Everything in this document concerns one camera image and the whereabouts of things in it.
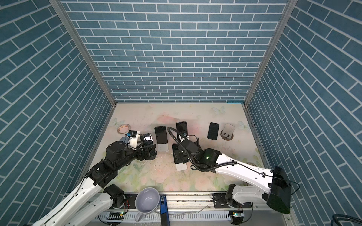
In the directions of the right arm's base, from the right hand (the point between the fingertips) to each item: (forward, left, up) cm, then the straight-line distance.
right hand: (181, 147), depth 76 cm
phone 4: (+25, -21, -18) cm, 37 cm away
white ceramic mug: (-24, +16, -16) cm, 34 cm away
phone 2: (+17, +2, -4) cm, 18 cm away
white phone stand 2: (-4, 0, -17) cm, 17 cm away
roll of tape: (+21, +47, -16) cm, 54 cm away
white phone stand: (+6, +13, -14) cm, 20 cm away
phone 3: (-8, -1, +7) cm, 10 cm away
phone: (+11, +14, -7) cm, 19 cm away
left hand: (-1, +16, +3) cm, 16 cm away
